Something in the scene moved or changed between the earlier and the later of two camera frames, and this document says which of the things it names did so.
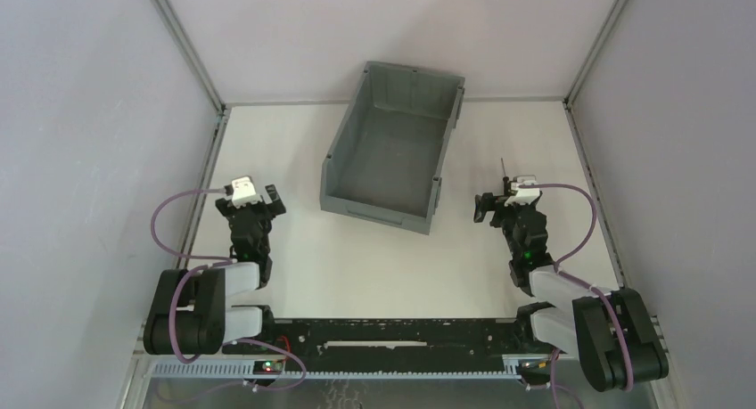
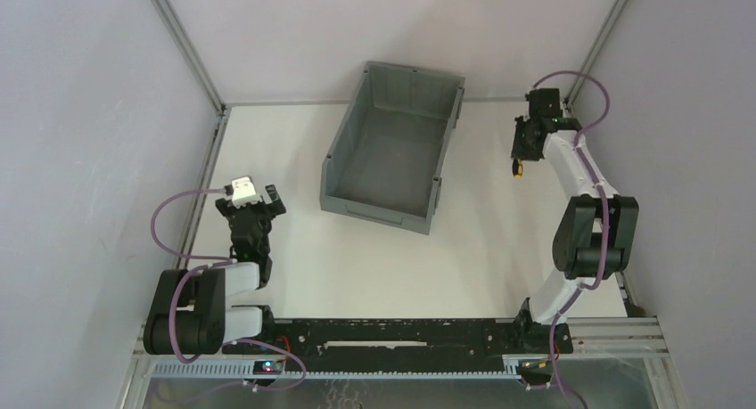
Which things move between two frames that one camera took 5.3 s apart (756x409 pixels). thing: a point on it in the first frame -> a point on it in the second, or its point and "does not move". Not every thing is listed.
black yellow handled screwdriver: [505, 179] -> [517, 167]
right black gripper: [509, 206] -> [525, 144]
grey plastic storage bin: [387, 154] does not move
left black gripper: [251, 209] does not move
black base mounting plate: [399, 341] does not move
